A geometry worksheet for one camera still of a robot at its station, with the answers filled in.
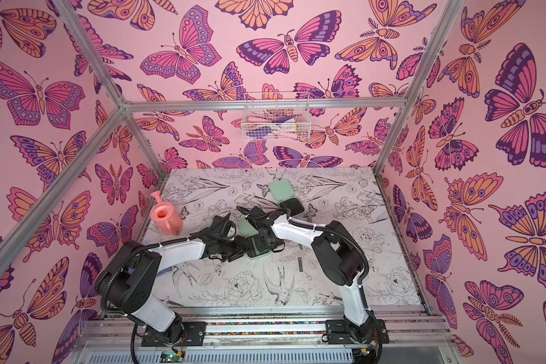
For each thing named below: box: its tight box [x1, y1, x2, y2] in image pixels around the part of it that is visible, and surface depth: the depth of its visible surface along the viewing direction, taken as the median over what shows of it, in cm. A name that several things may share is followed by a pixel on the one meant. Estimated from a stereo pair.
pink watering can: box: [150, 190, 183, 236], surface depth 93 cm
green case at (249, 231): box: [238, 215, 272, 259], surface depth 91 cm
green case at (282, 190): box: [269, 178, 305, 217], surface depth 114 cm
